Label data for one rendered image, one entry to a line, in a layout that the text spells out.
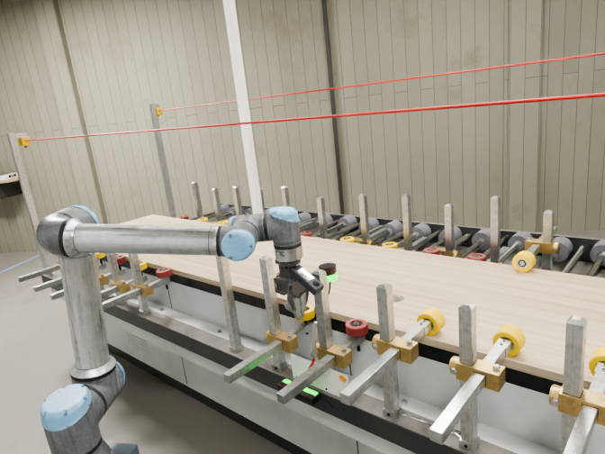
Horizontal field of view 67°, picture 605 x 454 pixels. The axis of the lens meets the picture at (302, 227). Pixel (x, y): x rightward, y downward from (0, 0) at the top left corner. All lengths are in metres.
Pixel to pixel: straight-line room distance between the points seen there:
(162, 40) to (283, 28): 1.49
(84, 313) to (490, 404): 1.35
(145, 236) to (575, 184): 4.97
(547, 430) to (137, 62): 5.69
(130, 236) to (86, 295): 0.36
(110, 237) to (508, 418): 1.33
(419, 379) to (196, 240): 0.93
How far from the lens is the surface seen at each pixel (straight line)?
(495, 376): 1.33
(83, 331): 1.73
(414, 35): 5.40
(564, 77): 5.59
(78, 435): 1.72
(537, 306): 1.87
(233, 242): 1.29
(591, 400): 1.30
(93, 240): 1.44
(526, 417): 1.66
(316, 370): 1.55
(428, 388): 1.76
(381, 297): 1.40
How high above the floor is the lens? 1.69
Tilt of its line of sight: 15 degrees down
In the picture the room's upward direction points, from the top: 6 degrees counter-clockwise
